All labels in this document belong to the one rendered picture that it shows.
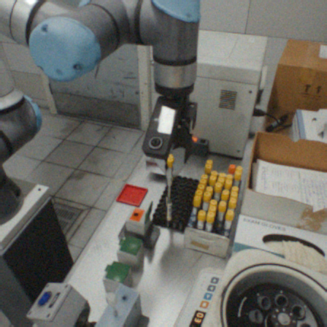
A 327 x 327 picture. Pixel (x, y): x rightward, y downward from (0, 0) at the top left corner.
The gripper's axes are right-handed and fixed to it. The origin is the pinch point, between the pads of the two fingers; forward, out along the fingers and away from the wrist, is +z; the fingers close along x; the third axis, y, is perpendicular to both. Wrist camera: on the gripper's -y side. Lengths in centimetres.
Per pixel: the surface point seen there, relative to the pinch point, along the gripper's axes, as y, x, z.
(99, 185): 85, 77, 105
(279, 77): 70, -22, 5
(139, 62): 159, 72, 44
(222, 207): -0.5, -12.3, 6.4
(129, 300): -25.3, -0.7, 7.5
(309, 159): 26.4, -32.2, 8.7
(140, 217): -5.8, 5.0, 9.8
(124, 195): 5.6, 14.6, 17.3
